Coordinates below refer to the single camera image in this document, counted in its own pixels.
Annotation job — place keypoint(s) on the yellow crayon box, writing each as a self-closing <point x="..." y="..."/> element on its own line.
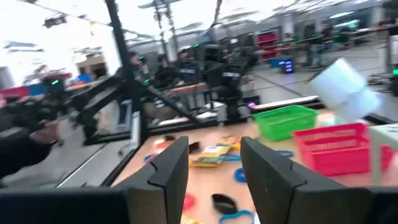
<point x="206" y="158"/>

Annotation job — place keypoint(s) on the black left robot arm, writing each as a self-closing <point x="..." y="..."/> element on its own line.
<point x="231" y="81"/>

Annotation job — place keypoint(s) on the blue rubber band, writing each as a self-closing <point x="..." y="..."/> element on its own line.
<point x="236" y="213"/>
<point x="287" y="152"/>
<point x="231" y="160"/>

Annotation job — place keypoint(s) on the black rubber band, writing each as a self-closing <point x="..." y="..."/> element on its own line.
<point x="231" y="208"/>

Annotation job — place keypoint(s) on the red coil wristband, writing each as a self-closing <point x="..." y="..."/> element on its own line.
<point x="189" y="202"/>

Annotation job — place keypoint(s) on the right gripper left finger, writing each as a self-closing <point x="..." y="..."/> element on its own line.
<point x="168" y="186"/>

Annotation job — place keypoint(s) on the green plastic basket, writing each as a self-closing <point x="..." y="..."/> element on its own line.
<point x="284" y="124"/>

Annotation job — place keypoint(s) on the black aluminium table frame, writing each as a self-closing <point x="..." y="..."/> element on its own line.
<point x="121" y="37"/>

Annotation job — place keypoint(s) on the red plastic basket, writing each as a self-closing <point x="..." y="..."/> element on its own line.
<point x="332" y="155"/>

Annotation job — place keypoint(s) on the person's hand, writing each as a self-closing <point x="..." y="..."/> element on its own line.
<point x="46" y="133"/>

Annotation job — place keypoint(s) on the person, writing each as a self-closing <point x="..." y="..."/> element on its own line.
<point x="136" y="62"/>
<point x="164" y="73"/>
<point x="186" y="67"/>
<point x="15" y="155"/>

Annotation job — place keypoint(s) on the red storage rack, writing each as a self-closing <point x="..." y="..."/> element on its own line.
<point x="267" y="43"/>

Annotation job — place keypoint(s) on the blue coil wristband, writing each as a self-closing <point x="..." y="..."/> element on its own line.
<point x="237" y="175"/>
<point x="148" y="157"/>

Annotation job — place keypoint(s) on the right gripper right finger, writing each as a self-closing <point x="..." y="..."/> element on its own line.
<point x="273" y="193"/>

